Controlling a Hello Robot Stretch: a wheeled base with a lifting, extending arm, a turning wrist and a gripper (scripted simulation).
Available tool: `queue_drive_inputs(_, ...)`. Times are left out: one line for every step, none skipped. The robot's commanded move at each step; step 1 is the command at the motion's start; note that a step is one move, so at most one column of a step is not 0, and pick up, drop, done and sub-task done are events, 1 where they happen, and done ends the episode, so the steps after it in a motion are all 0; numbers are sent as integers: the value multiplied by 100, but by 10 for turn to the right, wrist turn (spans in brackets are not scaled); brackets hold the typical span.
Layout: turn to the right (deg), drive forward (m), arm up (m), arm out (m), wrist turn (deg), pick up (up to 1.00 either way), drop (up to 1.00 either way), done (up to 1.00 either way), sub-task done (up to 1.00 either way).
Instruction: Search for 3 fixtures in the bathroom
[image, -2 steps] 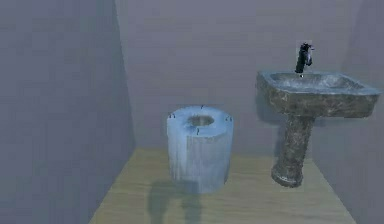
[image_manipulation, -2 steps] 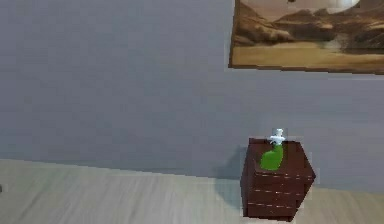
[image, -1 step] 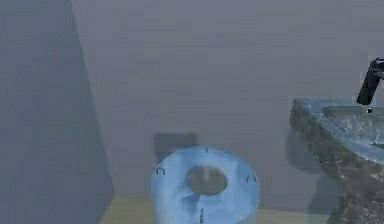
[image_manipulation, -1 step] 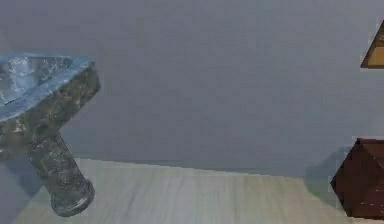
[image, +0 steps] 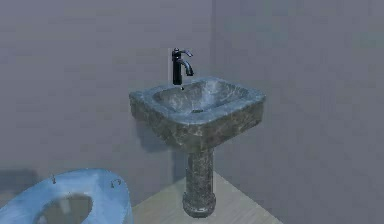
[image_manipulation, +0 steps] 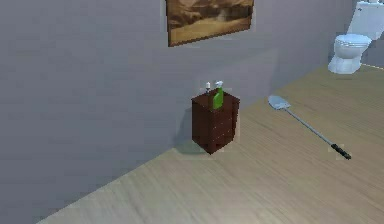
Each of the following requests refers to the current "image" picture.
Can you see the grey stone pedestal sink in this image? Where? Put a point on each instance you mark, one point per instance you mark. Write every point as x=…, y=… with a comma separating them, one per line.
x=200, y=126

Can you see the black sink faucet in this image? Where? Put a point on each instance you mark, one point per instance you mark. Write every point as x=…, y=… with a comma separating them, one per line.
x=177, y=70

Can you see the blue toilet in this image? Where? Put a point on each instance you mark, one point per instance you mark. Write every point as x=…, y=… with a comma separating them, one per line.
x=100, y=196

